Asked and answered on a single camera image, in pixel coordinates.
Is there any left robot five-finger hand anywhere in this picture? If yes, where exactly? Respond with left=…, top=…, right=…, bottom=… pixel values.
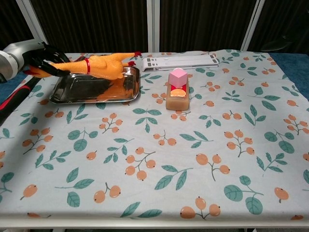
left=0, top=41, right=72, bottom=84

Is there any orange rubber chicken toy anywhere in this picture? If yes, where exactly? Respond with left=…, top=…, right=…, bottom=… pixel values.
left=24, top=51, right=142, bottom=80

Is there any stainless steel tray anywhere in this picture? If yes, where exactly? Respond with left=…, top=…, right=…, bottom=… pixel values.
left=49, top=66, right=141, bottom=104

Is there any black red claw hammer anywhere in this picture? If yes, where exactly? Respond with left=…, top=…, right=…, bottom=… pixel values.
left=0, top=77, right=41, bottom=126

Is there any pink cube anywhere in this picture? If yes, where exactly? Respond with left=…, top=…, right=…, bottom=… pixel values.
left=169, top=68, right=188, bottom=87

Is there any long white flat device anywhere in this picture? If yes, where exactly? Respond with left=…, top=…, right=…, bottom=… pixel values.
left=141, top=54, right=220, bottom=73

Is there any tan wooden block holder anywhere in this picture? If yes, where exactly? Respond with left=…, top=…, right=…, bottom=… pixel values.
left=165, top=77, right=191, bottom=111

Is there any floral print tablecloth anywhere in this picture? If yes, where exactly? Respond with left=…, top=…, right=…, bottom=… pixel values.
left=0, top=49, right=309, bottom=221

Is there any white partition frame post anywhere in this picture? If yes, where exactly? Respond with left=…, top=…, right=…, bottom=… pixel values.
left=16, top=0, right=48, bottom=45
left=240, top=0, right=266, bottom=51
left=146, top=0, right=160, bottom=52

